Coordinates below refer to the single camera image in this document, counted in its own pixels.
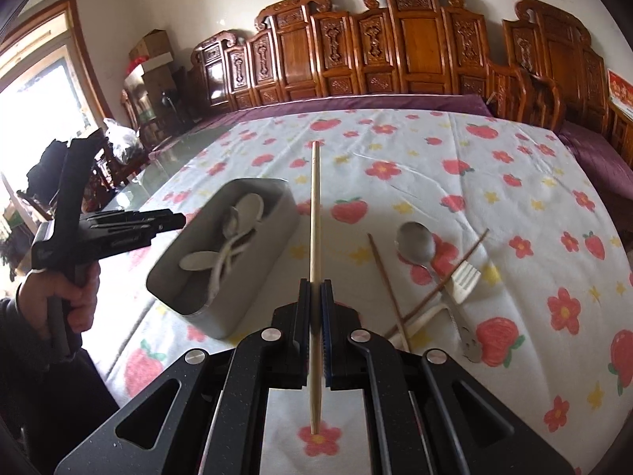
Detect metal rectangular container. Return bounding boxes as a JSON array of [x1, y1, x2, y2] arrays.
[[145, 177, 299, 341]]

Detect square purple seat cushion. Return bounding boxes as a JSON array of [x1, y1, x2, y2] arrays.
[[556, 121, 633, 203]]

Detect cream plastic fork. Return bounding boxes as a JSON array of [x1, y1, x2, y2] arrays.
[[388, 260, 481, 347]]

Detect carved wooden armchair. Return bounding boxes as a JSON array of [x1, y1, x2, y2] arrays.
[[502, 0, 633, 199]]

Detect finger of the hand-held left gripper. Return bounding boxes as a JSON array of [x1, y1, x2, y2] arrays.
[[85, 209, 186, 223], [106, 221, 188, 234]]

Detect person's left forearm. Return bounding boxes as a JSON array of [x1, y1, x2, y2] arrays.
[[0, 284, 117, 475]]

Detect long purple seat cushion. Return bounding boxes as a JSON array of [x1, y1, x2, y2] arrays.
[[148, 93, 495, 156]]

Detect wooden door frame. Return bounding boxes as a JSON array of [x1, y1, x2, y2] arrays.
[[0, 0, 114, 124]]

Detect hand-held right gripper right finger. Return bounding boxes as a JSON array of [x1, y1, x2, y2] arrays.
[[319, 279, 577, 475]]

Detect strawberry print tablecloth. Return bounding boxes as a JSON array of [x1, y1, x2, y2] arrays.
[[106, 108, 633, 475]]

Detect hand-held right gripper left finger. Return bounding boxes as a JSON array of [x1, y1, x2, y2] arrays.
[[54, 277, 312, 475]]

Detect brown cardboard box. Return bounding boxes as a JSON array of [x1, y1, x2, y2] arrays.
[[129, 30, 174, 63]]

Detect carved wooden sofa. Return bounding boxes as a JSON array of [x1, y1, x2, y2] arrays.
[[148, 0, 565, 134]]

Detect carved wooden chair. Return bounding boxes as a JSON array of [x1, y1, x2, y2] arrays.
[[81, 141, 124, 213]]

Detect clear plastic bag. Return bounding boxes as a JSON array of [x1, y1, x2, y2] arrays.
[[101, 118, 142, 164]]

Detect light wooden chopstick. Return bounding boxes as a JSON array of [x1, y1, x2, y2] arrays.
[[309, 141, 323, 437]]

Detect metal spoon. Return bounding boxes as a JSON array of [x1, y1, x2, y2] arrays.
[[394, 222, 483, 363]]

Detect black cloth pile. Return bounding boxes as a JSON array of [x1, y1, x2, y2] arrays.
[[27, 139, 70, 199]]

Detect stacked cardboard boxes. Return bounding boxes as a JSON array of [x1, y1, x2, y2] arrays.
[[123, 52, 174, 85]]

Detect person's left hand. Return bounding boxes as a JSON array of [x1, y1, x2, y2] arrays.
[[17, 261, 102, 336]]

